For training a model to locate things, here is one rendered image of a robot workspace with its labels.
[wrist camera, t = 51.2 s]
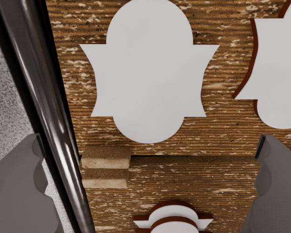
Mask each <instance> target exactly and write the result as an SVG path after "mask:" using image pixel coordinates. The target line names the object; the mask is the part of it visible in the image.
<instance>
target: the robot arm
mask: <svg viewBox="0 0 291 233"><path fill-rule="evenodd" d="M44 158H46V154H45V151H44V148H43V144H42V140H41V137H40V135H39V133H37V134H35V133H33V134H30V135H27V136H26V137H25V138H24V139H23V140H22V141H21V142H20V143H19V144H18V145H17V146H15V147H14V148H13V149H12V150H11V151H10V152H9V153H8V154H7V155H6V156H5V157H4V158H2V159H1V160H0V233H64V229H63V226H62V223H61V220H60V217H59V215H58V212H57V209H56V206H55V203H54V201H53V199H52V198H51V197H50V196H47V195H45V190H46V188H47V186H48V180H47V177H46V174H45V171H44V169H43V166H42V162H43V160H44ZM255 159H257V161H258V163H259V165H260V169H259V172H258V174H257V177H256V179H255V182H254V185H255V188H256V190H257V192H258V195H259V196H258V197H257V198H255V199H254V200H253V202H252V205H251V207H250V209H249V212H248V214H247V216H246V219H245V221H244V223H243V225H242V229H241V233H291V150H290V149H288V148H287V147H286V146H285V145H284V144H283V143H282V142H280V141H279V140H278V139H277V138H276V137H274V136H273V135H264V134H261V136H260V139H259V142H258V146H257V150H256V154H255Z"/></svg>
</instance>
